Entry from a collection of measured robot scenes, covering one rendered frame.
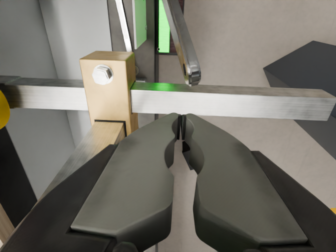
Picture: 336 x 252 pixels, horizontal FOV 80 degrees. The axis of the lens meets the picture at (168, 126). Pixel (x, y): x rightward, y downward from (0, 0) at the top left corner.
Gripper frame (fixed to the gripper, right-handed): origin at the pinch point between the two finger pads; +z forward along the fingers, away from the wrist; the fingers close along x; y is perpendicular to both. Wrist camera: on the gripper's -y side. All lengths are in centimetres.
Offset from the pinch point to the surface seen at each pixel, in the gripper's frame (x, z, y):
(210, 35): 16, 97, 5
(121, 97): -6.4, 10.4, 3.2
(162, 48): -2.8, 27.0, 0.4
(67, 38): -23.6, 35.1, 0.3
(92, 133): -9.2, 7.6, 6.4
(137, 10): -5.6, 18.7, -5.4
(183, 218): 13, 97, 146
